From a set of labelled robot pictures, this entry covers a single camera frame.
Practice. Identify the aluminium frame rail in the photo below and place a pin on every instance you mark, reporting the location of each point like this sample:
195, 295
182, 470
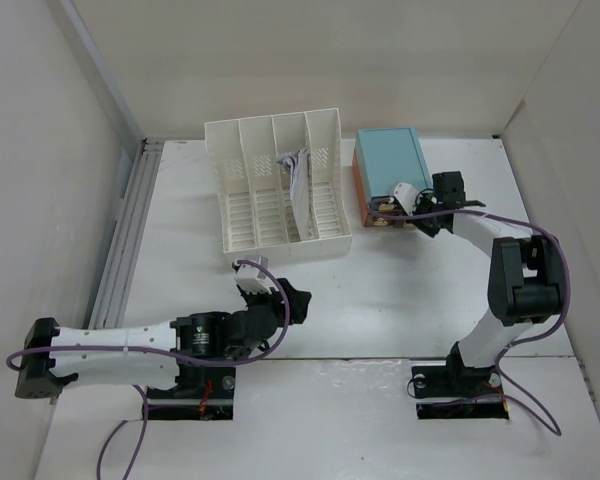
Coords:
111, 297

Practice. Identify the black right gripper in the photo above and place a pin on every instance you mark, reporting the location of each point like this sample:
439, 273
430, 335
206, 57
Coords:
428, 230

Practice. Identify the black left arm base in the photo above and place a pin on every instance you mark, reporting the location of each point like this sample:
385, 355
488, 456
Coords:
200, 394

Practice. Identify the white plastic file organizer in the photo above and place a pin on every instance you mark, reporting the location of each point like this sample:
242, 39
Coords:
253, 190

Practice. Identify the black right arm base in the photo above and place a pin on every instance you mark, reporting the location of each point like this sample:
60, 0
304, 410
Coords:
445, 389

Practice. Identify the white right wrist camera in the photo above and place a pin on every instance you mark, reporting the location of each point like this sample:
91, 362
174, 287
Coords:
406, 195

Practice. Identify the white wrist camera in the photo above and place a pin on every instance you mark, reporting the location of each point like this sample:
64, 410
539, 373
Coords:
250, 279
406, 195

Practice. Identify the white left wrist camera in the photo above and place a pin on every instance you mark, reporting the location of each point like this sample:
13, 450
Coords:
250, 279

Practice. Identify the blue top drawer box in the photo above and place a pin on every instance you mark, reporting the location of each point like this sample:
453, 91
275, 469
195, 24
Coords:
388, 156

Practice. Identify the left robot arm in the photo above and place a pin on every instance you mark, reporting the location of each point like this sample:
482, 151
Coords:
172, 354

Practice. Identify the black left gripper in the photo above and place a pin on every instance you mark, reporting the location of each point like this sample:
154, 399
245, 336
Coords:
276, 301

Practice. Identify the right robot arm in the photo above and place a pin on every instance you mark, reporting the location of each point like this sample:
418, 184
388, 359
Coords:
526, 286

